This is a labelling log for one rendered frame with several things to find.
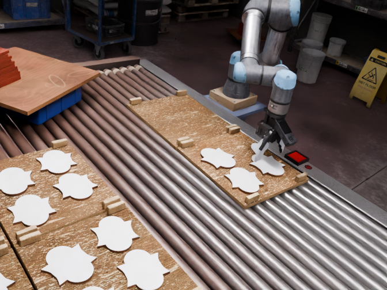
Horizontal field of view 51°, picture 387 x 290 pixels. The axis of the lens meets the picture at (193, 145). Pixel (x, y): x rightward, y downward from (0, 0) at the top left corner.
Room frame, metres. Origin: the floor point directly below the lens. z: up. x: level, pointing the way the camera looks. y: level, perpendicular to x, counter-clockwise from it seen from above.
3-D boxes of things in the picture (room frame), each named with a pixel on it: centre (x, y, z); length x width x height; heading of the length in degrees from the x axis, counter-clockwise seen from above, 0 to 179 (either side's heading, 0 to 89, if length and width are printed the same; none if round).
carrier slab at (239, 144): (1.38, -0.20, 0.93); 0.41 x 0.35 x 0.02; 42
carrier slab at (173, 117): (1.68, 0.07, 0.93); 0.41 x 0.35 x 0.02; 42
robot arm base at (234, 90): (2.09, -0.18, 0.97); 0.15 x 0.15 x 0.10
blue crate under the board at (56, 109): (1.61, 0.74, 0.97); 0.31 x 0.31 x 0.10; 73
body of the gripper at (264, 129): (1.40, -0.28, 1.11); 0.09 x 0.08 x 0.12; 42
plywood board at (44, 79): (1.63, 0.80, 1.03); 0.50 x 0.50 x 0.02; 73
